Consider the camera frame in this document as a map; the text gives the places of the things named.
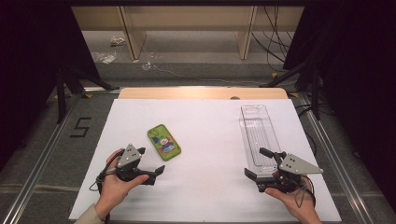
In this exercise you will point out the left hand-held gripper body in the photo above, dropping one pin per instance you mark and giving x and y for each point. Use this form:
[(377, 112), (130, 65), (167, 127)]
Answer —
[(129, 157)]

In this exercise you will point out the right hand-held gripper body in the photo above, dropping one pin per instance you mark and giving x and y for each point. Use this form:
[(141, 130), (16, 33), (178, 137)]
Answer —
[(295, 165)]

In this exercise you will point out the green cartoon phone case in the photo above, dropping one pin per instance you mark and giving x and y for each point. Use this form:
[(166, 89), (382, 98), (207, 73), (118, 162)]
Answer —
[(163, 143)]

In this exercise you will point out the clear plastic packaging box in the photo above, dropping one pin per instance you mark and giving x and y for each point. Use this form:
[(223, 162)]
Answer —
[(258, 130)]

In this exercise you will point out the person's left hand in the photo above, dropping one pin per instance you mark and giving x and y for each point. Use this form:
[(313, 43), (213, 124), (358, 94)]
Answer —
[(113, 189)]

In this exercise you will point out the person's right hand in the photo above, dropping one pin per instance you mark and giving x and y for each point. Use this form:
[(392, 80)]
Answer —
[(294, 203)]

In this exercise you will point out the white paper sheet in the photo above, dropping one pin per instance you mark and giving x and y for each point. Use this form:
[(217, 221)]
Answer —
[(202, 186)]

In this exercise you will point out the black metal stand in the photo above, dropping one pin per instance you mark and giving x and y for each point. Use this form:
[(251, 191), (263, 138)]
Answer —
[(61, 99), (315, 93)]

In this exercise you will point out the tiny clear plastic wrapper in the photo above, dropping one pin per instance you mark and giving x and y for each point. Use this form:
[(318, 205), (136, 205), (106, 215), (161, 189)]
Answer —
[(146, 66)]

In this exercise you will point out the large crumpled plastic wrapper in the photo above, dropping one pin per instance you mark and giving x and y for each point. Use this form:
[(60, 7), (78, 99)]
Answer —
[(105, 57)]

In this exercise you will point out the black curtain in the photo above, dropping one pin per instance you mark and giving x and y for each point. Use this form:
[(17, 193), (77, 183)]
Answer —
[(358, 77), (34, 62)]

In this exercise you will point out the small crumpled plastic wrapper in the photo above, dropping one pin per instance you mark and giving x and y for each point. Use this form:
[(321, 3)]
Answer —
[(117, 40)]

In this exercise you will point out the aluminium floor rail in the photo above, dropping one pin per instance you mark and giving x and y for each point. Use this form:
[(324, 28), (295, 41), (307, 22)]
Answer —
[(339, 165), (37, 171)]

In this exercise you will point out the beige wooden desk frame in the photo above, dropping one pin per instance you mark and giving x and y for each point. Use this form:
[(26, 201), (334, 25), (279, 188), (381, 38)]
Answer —
[(186, 17)]

